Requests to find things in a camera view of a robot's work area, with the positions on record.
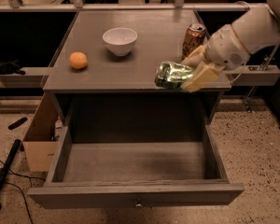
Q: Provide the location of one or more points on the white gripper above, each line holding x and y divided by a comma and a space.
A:
226, 48

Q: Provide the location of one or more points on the crushed green can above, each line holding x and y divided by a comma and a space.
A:
172, 75

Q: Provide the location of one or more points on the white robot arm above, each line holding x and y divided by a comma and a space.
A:
259, 27

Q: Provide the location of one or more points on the brown soda can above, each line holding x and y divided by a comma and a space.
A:
194, 37

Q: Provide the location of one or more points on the open grey top drawer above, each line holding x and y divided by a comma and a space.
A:
100, 163

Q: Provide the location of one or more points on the white bowl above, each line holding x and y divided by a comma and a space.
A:
120, 41

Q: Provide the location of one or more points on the grey wooden cabinet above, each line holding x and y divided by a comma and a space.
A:
109, 60

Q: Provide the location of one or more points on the orange fruit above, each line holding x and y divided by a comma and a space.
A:
78, 60

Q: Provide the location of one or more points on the bottle inside cardboard box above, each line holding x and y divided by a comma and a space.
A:
58, 128

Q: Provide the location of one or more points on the cardboard box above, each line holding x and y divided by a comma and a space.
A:
39, 144

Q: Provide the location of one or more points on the small black floor object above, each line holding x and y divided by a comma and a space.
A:
17, 123

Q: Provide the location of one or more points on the black bag on shelf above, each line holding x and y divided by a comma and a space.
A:
10, 67

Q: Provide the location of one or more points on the black pole on floor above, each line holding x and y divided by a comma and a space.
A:
10, 157

